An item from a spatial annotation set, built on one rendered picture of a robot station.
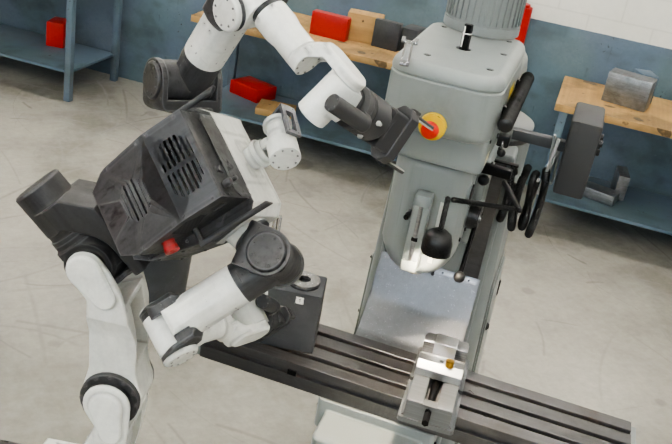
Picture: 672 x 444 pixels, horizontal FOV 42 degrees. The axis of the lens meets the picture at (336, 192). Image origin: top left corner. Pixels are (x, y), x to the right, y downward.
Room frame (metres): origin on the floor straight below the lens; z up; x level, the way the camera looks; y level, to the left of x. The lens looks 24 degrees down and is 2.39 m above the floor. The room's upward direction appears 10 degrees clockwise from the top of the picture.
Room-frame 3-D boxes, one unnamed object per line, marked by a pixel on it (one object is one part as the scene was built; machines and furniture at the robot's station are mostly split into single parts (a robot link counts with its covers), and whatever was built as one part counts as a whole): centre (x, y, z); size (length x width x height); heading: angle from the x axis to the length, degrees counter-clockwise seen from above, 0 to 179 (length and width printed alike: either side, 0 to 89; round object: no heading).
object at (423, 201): (1.97, -0.21, 1.44); 0.04 x 0.04 x 0.21; 76
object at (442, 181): (2.08, -0.24, 1.47); 0.21 x 0.19 x 0.32; 76
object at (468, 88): (2.09, -0.24, 1.81); 0.47 x 0.26 x 0.16; 166
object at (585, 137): (2.28, -0.64, 1.62); 0.20 x 0.09 x 0.21; 166
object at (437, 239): (1.89, -0.26, 1.47); 0.07 x 0.07 x 0.06
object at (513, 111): (2.07, -0.39, 1.79); 0.45 x 0.04 x 0.04; 166
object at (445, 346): (2.04, -0.37, 1.07); 0.06 x 0.05 x 0.06; 79
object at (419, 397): (2.01, -0.36, 1.01); 0.35 x 0.15 x 0.11; 169
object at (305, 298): (2.14, 0.09, 1.06); 0.22 x 0.12 x 0.20; 88
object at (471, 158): (2.11, -0.25, 1.68); 0.34 x 0.24 x 0.10; 166
